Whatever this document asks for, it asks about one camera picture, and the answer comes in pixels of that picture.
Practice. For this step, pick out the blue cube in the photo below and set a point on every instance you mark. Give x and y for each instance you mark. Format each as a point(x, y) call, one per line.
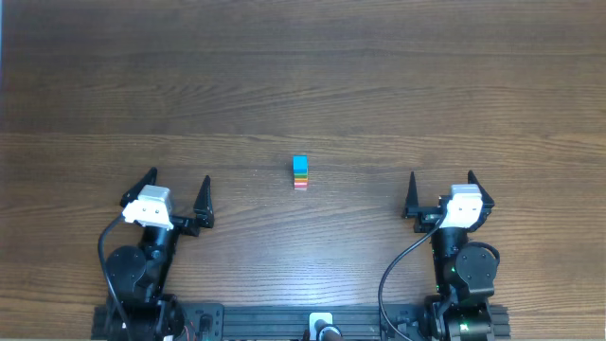
point(300, 163)

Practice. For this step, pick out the orange cube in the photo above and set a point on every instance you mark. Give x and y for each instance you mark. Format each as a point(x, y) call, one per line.
point(301, 179)

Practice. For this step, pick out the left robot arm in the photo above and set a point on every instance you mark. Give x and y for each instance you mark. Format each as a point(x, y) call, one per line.
point(124, 272)

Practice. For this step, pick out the pink cube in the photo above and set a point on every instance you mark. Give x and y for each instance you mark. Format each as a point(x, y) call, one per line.
point(301, 184)

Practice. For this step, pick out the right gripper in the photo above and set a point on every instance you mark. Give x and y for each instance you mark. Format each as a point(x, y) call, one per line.
point(426, 217)

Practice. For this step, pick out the mounting rail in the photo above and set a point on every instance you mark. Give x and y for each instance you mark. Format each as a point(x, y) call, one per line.
point(274, 322)

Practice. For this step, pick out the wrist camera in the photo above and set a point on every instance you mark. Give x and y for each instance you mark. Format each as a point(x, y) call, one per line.
point(465, 207)
point(150, 208)

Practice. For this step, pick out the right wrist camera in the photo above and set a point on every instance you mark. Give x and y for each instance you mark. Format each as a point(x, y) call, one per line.
point(465, 207)

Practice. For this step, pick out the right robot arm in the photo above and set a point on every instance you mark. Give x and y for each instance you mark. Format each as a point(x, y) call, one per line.
point(471, 270)

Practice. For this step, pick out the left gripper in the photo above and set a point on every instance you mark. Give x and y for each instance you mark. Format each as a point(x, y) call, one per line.
point(185, 224)

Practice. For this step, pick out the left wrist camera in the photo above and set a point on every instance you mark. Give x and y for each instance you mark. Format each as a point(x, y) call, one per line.
point(150, 208)

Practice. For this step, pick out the green cube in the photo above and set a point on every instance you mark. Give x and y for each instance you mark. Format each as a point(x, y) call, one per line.
point(301, 174)

